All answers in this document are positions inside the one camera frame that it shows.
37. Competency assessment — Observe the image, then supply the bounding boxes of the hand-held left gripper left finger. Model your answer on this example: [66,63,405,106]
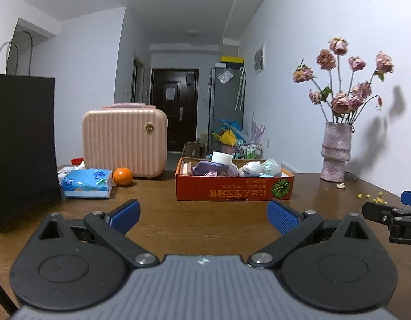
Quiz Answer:
[37,199,161,269]

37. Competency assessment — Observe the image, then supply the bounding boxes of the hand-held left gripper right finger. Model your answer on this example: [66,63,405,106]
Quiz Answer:
[247,199,371,269]

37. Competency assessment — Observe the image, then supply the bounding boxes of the orange cardboard box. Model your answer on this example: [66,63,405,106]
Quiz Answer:
[175,157,295,201]

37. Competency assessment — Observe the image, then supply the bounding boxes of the lavender burlap drawstring pouch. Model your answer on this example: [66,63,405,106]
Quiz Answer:
[193,161,240,177]

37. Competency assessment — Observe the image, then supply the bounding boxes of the scattered yellow crumbs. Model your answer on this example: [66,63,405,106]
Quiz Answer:
[357,191,388,204]

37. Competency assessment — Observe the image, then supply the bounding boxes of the orange fruit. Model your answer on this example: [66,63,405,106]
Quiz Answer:
[113,167,133,186]

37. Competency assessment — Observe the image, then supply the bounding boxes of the light blue tissue pack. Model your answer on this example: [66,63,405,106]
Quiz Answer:
[61,168,113,200]

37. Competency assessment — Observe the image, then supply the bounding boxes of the pale plush toy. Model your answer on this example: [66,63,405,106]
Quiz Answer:
[239,162,263,177]

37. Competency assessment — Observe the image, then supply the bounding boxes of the trolley with bottles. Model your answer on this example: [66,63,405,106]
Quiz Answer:
[235,140,271,160]

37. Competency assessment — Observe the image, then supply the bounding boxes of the pink textured vase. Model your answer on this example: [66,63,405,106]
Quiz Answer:
[320,122,354,183]

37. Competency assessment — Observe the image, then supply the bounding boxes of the pink ribbed suitcase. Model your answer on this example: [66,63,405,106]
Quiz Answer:
[82,103,169,179]

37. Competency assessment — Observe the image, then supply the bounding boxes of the white cylindrical roll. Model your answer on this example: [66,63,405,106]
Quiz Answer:
[211,151,233,166]

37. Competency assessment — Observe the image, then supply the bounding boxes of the purple feather decoration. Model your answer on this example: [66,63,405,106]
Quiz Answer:
[250,113,266,144]

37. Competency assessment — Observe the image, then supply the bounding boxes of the brown cardboard carton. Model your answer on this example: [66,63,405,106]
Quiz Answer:
[183,142,208,158]

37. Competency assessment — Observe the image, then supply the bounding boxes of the yellow bag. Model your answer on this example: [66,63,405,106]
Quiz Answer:
[212,131,236,146]

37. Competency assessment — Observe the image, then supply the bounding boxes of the blue plastic item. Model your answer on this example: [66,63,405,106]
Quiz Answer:
[219,119,243,137]

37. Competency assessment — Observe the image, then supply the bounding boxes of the dark brown entrance door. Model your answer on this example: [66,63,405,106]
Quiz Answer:
[151,68,199,153]

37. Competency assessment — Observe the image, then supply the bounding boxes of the dried pink rose bouquet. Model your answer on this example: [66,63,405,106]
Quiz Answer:
[293,37,395,124]

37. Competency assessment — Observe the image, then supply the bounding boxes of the grey refrigerator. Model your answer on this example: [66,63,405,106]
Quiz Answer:
[208,66,245,154]

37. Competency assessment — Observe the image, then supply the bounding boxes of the black paper bag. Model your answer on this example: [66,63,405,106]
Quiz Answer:
[0,31,62,234]

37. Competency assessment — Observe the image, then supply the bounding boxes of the white folded umbrella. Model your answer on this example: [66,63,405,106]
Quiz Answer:
[235,67,246,111]

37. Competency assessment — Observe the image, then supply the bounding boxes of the side room doorway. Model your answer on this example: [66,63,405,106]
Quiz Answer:
[132,55,146,104]

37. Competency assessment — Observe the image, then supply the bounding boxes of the white electrical panel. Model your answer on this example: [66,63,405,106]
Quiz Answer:
[254,42,266,74]

